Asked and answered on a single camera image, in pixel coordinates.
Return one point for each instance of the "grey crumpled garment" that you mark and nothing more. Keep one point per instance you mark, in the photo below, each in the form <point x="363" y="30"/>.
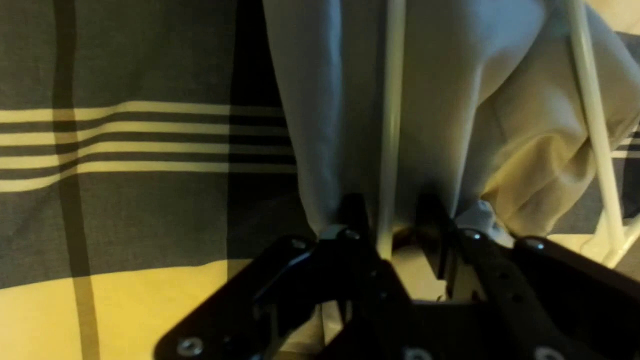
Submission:
<point x="467" y="101"/>

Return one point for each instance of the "white plastic clothing hanger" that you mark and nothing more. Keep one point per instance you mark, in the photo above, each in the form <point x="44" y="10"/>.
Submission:
<point x="393" y="133"/>

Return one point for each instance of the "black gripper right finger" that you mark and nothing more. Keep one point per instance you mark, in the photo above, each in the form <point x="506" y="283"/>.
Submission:
<point x="566" y="300"/>

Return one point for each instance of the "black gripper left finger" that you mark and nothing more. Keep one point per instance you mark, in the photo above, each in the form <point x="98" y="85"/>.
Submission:
<point x="293" y="286"/>

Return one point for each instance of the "plaid yellow bed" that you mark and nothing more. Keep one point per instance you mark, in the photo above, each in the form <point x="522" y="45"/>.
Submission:
<point x="132" y="221"/>

